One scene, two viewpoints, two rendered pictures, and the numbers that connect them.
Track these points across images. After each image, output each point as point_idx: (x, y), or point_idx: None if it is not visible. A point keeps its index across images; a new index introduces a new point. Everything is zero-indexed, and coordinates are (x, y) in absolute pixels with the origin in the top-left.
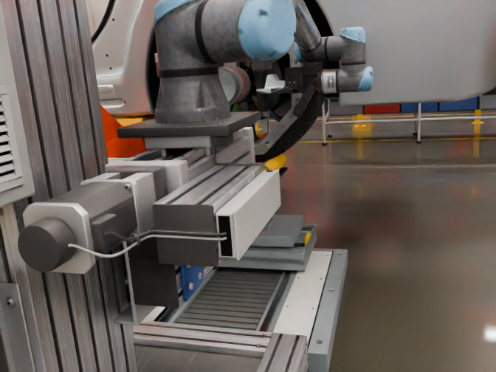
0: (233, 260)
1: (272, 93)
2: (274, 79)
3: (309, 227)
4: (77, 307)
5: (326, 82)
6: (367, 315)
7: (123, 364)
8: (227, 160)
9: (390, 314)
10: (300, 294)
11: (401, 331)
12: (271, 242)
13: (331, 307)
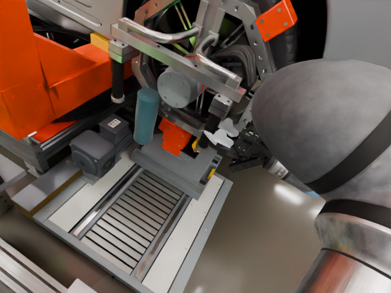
0: (156, 172)
1: (217, 147)
2: (226, 135)
3: (216, 161)
4: None
5: (275, 171)
6: (219, 252)
7: None
8: None
9: (232, 257)
10: (184, 227)
11: (231, 279)
12: (184, 176)
13: (197, 253)
